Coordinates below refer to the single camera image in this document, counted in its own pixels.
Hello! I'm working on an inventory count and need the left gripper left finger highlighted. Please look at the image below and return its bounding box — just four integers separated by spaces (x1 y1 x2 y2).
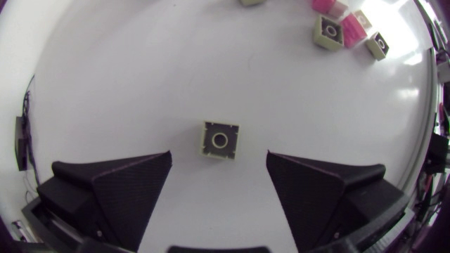
36 150 173 253

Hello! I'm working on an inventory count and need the pink toy brick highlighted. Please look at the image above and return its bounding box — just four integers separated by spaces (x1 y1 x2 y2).
311 0 349 20
339 9 373 49

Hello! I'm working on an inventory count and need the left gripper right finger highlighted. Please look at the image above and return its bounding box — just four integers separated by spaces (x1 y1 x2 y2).
266 150 405 253

